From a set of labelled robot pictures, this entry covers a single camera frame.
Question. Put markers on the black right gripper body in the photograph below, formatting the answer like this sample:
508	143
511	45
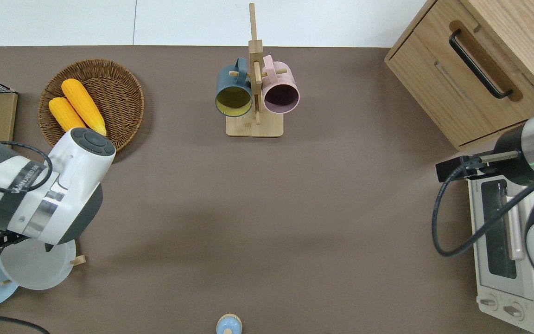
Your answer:
452	169

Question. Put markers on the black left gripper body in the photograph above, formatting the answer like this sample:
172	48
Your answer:
3	236

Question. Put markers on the gray round plate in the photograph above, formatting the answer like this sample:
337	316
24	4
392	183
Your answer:
40	269

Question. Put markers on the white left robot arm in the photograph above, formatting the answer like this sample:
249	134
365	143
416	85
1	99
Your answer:
72	167

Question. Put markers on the wooden plate rack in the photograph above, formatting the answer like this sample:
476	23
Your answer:
79	260

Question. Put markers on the wooden drawer cabinet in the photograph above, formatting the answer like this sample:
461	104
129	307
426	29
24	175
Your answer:
434	79

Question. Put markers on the white toaster oven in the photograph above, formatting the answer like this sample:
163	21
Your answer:
494	287

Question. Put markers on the yellow corn cob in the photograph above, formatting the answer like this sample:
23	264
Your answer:
65	113
84	106

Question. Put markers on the toaster oven knob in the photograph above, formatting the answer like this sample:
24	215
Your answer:
512	311
488	303

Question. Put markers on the brown wicker basket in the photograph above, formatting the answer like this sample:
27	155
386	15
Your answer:
118	97

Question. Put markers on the pink mug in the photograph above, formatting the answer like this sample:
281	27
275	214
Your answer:
285	81

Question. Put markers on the wooden mug tree stand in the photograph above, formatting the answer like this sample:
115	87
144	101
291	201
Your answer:
254	127

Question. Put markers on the dark blue mug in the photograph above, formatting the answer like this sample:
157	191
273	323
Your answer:
228	81

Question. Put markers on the light blue bottle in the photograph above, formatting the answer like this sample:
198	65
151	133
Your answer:
228	324

